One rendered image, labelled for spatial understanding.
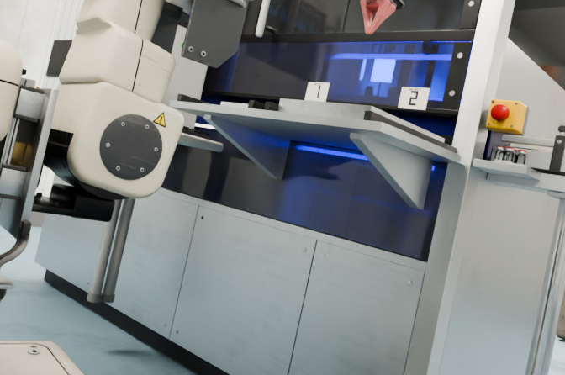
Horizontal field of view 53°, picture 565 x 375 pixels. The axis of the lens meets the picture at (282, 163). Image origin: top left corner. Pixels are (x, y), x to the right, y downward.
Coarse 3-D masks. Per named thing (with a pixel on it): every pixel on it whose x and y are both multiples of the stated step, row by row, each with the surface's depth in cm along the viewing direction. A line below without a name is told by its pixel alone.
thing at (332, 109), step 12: (288, 108) 133; (300, 108) 130; (312, 108) 128; (324, 108) 126; (336, 108) 123; (348, 108) 121; (360, 108) 119; (372, 108) 118; (396, 120) 125; (420, 132) 133
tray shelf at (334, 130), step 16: (192, 112) 160; (208, 112) 149; (224, 112) 143; (240, 112) 139; (256, 112) 136; (272, 112) 132; (256, 128) 166; (272, 128) 155; (288, 128) 145; (304, 128) 136; (320, 128) 129; (336, 128) 122; (352, 128) 117; (368, 128) 114; (384, 128) 113; (320, 144) 173; (336, 144) 161; (352, 144) 150; (400, 144) 126; (416, 144) 123; (432, 144) 128; (432, 160) 146; (448, 160) 138; (464, 160) 141
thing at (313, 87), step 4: (308, 84) 180; (312, 84) 179; (316, 84) 178; (320, 84) 176; (324, 84) 176; (328, 84) 174; (308, 88) 180; (312, 88) 178; (316, 88) 177; (320, 88) 176; (324, 88) 175; (328, 88) 174; (308, 92) 179; (312, 92) 178; (316, 92) 177; (320, 92) 176; (324, 92) 175; (308, 96) 179; (312, 96) 178; (316, 96) 177; (320, 96) 176; (324, 96) 175; (308, 100) 179; (312, 100) 178; (316, 100) 176; (320, 100) 175; (324, 100) 174
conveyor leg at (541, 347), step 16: (560, 208) 140; (560, 224) 139; (560, 240) 138; (560, 256) 137; (560, 272) 137; (544, 288) 139; (560, 288) 137; (544, 304) 138; (560, 304) 137; (544, 320) 137; (544, 336) 137; (544, 352) 136; (528, 368) 138; (544, 368) 136
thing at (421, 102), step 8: (408, 88) 156; (416, 88) 154; (424, 88) 153; (400, 96) 157; (408, 96) 155; (424, 96) 152; (400, 104) 156; (408, 104) 155; (416, 104) 153; (424, 104) 152
